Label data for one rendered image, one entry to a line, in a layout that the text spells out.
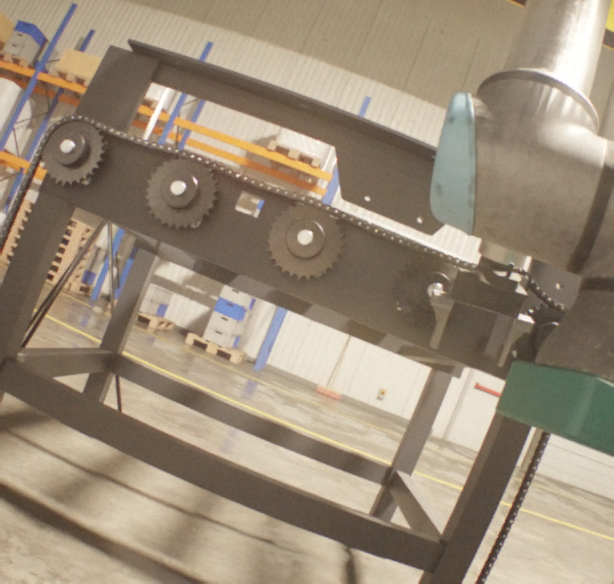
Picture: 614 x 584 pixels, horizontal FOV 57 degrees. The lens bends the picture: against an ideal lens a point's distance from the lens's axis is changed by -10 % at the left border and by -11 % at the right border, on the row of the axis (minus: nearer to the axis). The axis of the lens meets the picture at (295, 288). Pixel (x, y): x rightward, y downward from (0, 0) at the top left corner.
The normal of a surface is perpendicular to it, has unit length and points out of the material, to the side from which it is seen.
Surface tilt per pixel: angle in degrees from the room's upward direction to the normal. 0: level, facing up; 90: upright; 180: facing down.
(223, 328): 90
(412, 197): 90
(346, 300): 90
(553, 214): 125
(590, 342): 70
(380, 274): 90
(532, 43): 81
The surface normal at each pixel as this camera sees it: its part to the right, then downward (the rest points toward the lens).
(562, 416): -0.92, -0.39
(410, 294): -0.02, -0.09
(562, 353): -0.87, -0.38
